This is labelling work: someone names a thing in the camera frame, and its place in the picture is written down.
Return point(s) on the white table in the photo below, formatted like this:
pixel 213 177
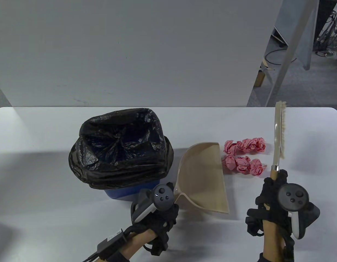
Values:
pixel 307 142

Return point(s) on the person's left hand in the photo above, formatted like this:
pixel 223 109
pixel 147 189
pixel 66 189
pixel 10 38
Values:
pixel 163 221

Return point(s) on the grey board panel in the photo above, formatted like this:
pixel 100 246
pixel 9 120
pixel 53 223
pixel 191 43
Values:
pixel 307 49

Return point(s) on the person's right forearm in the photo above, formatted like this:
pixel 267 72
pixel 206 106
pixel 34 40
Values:
pixel 270 243

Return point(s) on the blue recycling bin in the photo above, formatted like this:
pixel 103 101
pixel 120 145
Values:
pixel 133 192

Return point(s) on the beige plastic dustpan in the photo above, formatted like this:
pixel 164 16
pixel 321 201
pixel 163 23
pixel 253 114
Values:
pixel 203 180

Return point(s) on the pile of pink paper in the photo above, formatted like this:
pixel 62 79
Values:
pixel 243 163

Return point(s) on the tan wooden block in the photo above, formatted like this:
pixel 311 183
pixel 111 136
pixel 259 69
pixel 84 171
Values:
pixel 259 79

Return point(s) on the grey metal stand leg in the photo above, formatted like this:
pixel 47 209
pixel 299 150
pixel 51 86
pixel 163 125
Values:
pixel 289 54

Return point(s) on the white partition board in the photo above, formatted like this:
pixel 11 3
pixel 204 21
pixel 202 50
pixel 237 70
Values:
pixel 130 54

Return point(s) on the person's right hand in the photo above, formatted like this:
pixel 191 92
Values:
pixel 269 202

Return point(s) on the black plastic trash bag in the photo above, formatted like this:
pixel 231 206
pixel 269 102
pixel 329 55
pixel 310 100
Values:
pixel 124 172

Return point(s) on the dark grey tracking controller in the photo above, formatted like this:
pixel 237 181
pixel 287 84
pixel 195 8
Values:
pixel 163 196
pixel 292 198

